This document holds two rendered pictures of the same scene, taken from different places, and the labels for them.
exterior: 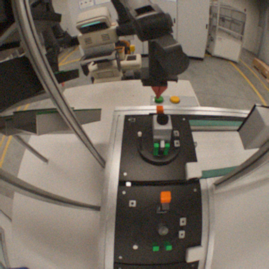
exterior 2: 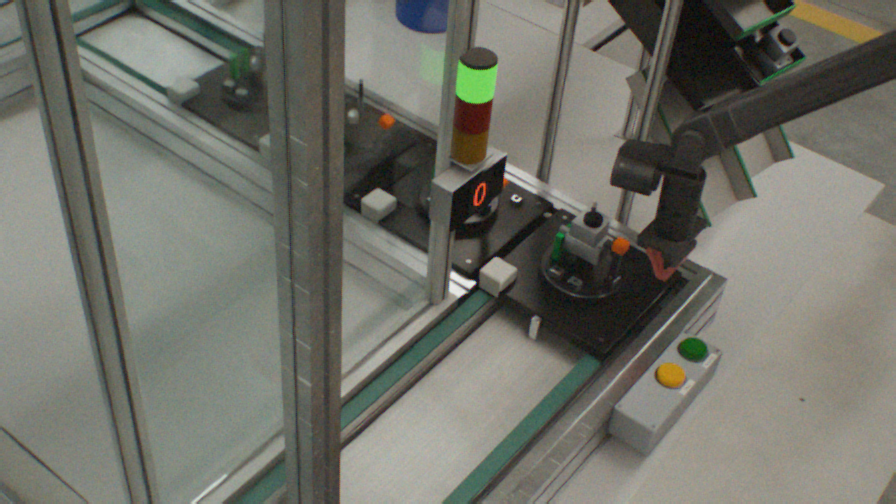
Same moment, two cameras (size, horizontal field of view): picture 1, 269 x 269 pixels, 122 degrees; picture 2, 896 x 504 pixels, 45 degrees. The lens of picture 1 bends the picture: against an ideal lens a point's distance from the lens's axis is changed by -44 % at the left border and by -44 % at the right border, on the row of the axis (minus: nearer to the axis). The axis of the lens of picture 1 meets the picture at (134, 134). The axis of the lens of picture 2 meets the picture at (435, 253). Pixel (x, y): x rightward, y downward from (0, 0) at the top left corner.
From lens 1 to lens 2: 1.65 m
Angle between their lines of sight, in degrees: 68
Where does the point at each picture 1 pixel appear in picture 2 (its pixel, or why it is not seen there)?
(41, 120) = (639, 79)
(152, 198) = (505, 221)
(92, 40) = not seen: outside the picture
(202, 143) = (529, 367)
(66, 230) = (524, 149)
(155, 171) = (540, 245)
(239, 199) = not seen: hidden behind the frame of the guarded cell
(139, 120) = (653, 282)
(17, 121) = not seen: hidden behind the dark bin
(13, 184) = (564, 38)
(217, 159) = (470, 362)
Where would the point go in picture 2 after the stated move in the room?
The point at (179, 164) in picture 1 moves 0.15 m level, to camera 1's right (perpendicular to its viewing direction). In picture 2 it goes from (524, 273) to (482, 330)
